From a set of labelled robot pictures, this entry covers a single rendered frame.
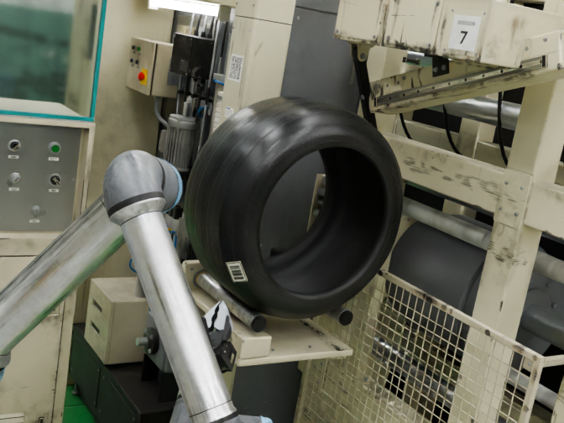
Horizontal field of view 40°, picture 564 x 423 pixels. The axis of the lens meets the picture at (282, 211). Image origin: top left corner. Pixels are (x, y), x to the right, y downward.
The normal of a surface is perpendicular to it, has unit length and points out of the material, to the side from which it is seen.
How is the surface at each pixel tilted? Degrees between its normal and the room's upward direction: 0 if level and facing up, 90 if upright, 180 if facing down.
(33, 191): 90
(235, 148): 58
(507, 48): 90
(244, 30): 90
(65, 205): 90
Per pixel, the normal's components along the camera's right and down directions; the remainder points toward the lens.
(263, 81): 0.51, 0.28
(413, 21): -0.84, -0.02
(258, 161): -0.11, -0.22
